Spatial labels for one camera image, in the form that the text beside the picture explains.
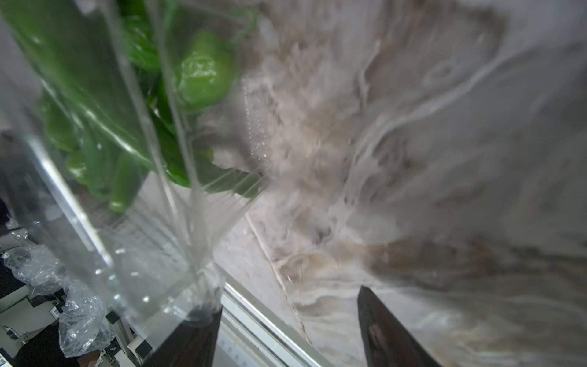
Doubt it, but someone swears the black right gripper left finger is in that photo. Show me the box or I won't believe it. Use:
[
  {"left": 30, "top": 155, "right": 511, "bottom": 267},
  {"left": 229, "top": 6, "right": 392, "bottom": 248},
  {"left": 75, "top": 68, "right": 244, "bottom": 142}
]
[{"left": 144, "top": 307, "right": 223, "bottom": 367}]

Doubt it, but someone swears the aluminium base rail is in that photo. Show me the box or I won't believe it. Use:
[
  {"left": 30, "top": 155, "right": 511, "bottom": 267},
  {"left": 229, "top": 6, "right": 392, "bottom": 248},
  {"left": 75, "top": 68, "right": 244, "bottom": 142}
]
[{"left": 218, "top": 269, "right": 332, "bottom": 366}]

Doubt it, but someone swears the crumpled clear plastic bag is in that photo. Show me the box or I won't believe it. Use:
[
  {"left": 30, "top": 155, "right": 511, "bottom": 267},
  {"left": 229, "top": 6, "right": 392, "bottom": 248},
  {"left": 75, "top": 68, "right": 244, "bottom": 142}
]
[{"left": 2, "top": 228, "right": 116, "bottom": 359}]

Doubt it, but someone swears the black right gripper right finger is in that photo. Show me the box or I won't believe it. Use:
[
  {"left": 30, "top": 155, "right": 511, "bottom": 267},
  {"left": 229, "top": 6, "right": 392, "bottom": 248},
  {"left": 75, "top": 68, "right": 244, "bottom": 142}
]
[{"left": 357, "top": 286, "right": 440, "bottom": 367}]

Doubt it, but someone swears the green peppers bunch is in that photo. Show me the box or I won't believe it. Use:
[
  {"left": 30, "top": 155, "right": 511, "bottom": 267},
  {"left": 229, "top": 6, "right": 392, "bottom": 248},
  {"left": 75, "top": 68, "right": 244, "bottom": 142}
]
[{"left": 1, "top": 1, "right": 261, "bottom": 213}]

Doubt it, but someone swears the clear clamshell container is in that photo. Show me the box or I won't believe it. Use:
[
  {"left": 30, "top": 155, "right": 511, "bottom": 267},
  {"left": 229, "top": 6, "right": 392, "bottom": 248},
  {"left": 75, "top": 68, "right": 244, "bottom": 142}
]
[{"left": 0, "top": 0, "right": 276, "bottom": 350}]

